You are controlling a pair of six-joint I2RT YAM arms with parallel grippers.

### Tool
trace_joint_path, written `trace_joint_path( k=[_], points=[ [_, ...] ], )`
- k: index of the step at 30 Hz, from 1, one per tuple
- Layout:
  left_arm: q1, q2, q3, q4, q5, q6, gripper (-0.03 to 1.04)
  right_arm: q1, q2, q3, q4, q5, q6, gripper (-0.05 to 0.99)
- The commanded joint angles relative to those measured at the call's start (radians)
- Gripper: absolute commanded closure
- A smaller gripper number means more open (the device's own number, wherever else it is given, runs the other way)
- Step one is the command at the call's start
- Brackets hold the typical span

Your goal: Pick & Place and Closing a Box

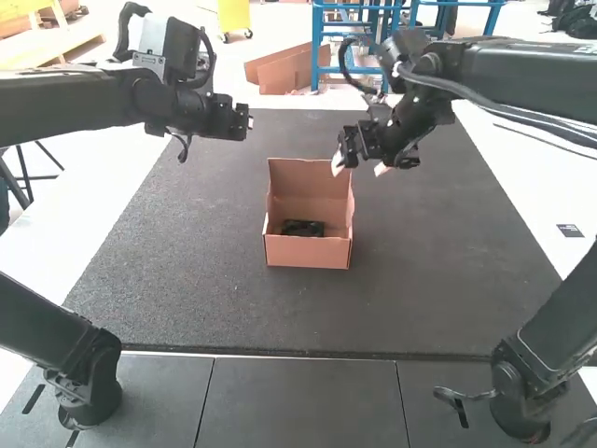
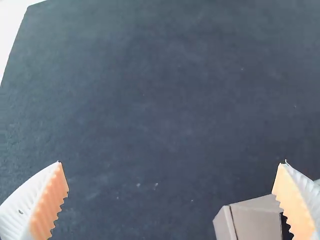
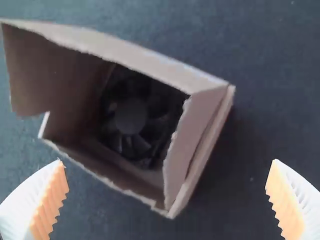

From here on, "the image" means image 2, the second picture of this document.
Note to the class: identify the black mat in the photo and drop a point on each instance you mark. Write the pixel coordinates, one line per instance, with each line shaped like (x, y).
(150, 100)

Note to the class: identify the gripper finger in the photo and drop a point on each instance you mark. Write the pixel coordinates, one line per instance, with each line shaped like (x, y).
(27, 210)
(300, 200)

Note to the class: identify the cardboard box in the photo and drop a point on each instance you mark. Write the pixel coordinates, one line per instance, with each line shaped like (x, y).
(250, 220)

